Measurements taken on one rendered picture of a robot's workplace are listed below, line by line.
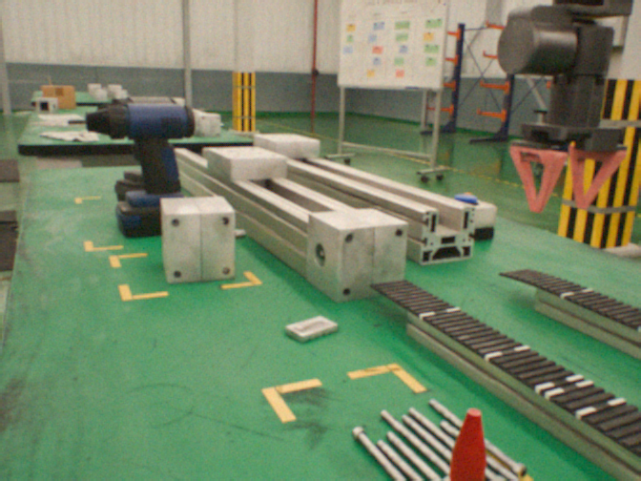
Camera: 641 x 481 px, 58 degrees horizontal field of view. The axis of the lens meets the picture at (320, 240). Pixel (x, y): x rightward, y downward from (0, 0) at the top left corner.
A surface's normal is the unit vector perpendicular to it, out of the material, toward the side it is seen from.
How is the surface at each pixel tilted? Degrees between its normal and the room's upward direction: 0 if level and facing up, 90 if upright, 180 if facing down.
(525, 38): 89
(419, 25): 90
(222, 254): 90
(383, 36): 90
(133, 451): 0
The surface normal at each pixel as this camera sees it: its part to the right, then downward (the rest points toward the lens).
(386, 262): 0.44, 0.26
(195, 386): 0.04, -0.96
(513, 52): -0.92, 0.07
